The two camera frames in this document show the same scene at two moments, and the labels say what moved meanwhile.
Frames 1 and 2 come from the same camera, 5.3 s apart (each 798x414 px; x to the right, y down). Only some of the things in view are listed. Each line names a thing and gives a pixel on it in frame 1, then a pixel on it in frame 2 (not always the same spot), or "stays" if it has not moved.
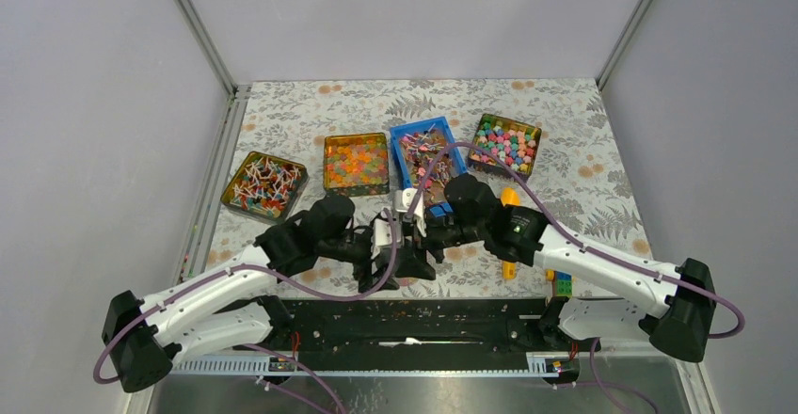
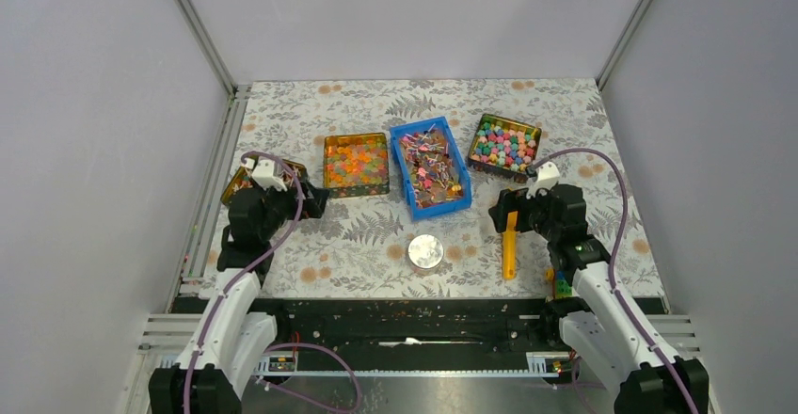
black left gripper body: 353,246 -> 309,207
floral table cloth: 360,181 stays
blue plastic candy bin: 416,146 stays
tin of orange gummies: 356,164 stays
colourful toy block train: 562,282 stays
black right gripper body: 447,231 -> 533,212
